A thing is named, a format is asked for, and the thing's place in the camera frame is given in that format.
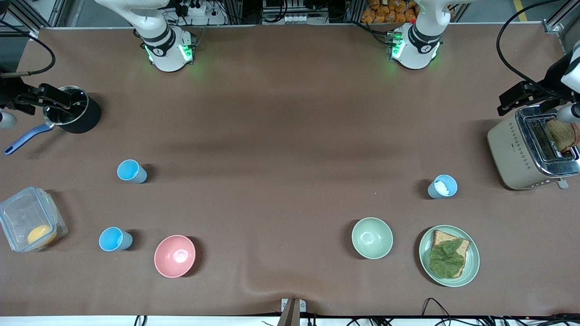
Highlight clear plastic food container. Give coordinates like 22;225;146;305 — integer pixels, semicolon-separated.
0;186;68;253

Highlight pink bowl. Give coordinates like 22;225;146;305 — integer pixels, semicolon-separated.
154;235;197;278

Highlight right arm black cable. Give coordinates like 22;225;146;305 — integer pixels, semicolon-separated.
0;11;56;77

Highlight mint green plate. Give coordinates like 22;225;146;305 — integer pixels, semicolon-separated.
419;225;480;288

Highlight pale grey-blue plastic cup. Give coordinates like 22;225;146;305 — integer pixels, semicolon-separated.
427;174;458;200

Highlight thin black looped cable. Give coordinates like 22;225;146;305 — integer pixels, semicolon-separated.
421;297;454;317

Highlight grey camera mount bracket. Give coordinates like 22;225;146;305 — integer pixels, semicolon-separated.
281;298;306;326

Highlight brown bread slice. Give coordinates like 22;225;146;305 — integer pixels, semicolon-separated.
430;230;471;278

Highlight mint green bowl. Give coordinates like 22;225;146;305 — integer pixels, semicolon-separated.
352;217;394;260

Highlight dark brown toast slice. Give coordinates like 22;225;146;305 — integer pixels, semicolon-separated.
545;117;580;153

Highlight black pot with blue handle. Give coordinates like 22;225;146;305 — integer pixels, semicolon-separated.
4;85;102;157

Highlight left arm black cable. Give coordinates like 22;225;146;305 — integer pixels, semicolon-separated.
496;0;562;98

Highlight orange round fruit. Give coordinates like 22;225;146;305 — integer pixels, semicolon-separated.
26;225;57;247

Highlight beige and chrome toaster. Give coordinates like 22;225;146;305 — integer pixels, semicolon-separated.
487;105;580;191

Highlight aluminium frame profile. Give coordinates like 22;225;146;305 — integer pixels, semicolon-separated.
0;0;59;34
541;18;580;50

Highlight orange snack packs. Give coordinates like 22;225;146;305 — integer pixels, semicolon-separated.
361;0;417;24

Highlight brown table cover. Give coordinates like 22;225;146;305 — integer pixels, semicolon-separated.
0;25;580;317

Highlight green lettuce leaf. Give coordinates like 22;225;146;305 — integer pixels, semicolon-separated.
429;239;466;279

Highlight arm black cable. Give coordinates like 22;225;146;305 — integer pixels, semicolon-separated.
0;11;56;77
496;0;562;98

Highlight blue plastic cup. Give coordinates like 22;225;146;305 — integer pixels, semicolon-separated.
99;227;133;252
117;159;148;184

